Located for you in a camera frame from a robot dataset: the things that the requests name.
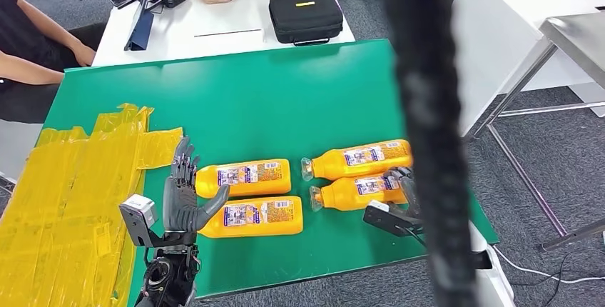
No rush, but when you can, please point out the yellow detergent bottle clear cap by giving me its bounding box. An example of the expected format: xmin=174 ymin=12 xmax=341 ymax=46
xmin=309 ymin=173 xmax=410 ymax=213
xmin=195 ymin=158 xmax=292 ymax=200
xmin=300 ymin=139 xmax=414 ymax=182
xmin=198 ymin=195 xmax=304 ymax=240

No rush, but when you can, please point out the white desk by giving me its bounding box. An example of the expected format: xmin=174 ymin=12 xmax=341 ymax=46
xmin=451 ymin=0 xmax=605 ymax=138

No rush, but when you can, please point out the white floor cable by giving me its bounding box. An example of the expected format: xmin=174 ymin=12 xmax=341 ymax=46
xmin=491 ymin=246 xmax=605 ymax=284

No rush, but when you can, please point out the thin black stick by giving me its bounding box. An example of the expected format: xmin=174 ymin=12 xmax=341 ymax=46
xmin=194 ymin=29 xmax=263 ymax=39

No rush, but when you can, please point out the person's body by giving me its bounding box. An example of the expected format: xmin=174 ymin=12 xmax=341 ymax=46
xmin=0 ymin=0 xmax=107 ymax=124

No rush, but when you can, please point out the steel frame table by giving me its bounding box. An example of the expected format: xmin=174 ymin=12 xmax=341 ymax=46
xmin=465 ymin=11 xmax=605 ymax=253

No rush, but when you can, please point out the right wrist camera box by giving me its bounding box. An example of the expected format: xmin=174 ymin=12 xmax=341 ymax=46
xmin=362 ymin=199 xmax=427 ymax=238

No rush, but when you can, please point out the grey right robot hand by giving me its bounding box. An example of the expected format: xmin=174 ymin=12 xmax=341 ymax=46
xmin=382 ymin=166 xmax=422 ymax=218

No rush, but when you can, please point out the yellow plastic sheet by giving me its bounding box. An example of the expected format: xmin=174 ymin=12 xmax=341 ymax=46
xmin=0 ymin=102 xmax=184 ymax=307

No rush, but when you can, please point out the dark blue folded stand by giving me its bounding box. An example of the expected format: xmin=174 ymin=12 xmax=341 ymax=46
xmin=123 ymin=0 xmax=156 ymax=52

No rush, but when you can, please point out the black braided hanging cable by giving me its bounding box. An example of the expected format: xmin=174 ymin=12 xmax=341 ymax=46
xmin=380 ymin=0 xmax=478 ymax=307

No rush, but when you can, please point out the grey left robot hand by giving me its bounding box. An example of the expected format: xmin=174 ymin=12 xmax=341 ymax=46
xmin=162 ymin=136 xmax=231 ymax=245

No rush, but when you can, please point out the black zipped carrying case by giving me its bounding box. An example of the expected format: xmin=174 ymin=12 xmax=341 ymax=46
xmin=268 ymin=0 xmax=345 ymax=47

